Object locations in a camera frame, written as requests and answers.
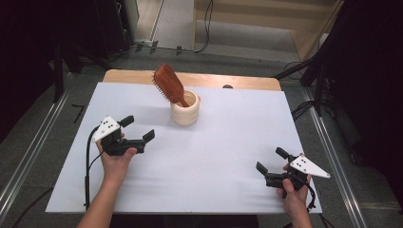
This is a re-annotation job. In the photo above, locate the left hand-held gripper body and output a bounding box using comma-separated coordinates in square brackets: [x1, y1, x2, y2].
[91, 115, 147, 157]

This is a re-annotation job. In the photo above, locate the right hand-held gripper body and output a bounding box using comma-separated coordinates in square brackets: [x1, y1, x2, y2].
[264, 153, 332, 192]

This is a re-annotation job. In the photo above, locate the cream ribbed cup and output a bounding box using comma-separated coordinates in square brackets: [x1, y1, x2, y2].
[170, 89, 202, 127]

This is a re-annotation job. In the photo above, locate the brown wooden hairbrush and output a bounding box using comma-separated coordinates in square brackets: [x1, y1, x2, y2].
[152, 63, 191, 108]

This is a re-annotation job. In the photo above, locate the person's right hand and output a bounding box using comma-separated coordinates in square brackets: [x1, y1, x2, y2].
[278, 177, 314, 217]

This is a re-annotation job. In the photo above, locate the person's left hand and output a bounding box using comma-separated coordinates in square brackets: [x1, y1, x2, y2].
[96, 142, 139, 183]

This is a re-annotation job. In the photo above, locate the light wooden table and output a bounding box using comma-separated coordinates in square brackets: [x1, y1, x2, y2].
[103, 69, 282, 92]

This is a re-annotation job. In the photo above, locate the white board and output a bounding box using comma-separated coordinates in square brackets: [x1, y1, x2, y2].
[46, 82, 323, 215]

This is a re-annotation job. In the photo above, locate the black metal stand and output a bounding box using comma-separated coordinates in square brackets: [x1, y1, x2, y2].
[274, 47, 331, 118]
[51, 42, 112, 104]

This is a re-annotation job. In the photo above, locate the white power strip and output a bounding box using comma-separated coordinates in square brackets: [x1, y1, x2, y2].
[134, 39, 155, 48]

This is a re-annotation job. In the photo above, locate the black cabinet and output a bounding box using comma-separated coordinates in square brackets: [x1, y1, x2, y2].
[79, 0, 136, 60]

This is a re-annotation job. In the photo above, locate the silver metal floor rail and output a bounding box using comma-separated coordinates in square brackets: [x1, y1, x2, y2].
[302, 87, 369, 228]
[0, 89, 71, 221]

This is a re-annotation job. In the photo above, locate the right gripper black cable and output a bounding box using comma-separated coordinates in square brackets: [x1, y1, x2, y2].
[282, 181, 336, 228]

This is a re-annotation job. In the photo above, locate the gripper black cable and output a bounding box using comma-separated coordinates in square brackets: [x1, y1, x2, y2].
[11, 125, 106, 228]
[282, 181, 336, 228]

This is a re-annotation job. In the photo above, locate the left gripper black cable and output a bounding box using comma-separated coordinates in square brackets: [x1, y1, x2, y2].
[11, 125, 106, 228]

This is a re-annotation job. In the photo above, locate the black floor cable bundle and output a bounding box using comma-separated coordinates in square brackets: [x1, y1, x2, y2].
[290, 100, 317, 122]

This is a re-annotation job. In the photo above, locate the hanging black cable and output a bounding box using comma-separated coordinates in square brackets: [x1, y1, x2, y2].
[192, 0, 214, 54]

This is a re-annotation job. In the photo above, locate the beige wooden frame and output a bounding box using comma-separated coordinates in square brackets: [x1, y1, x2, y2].
[193, 0, 346, 62]

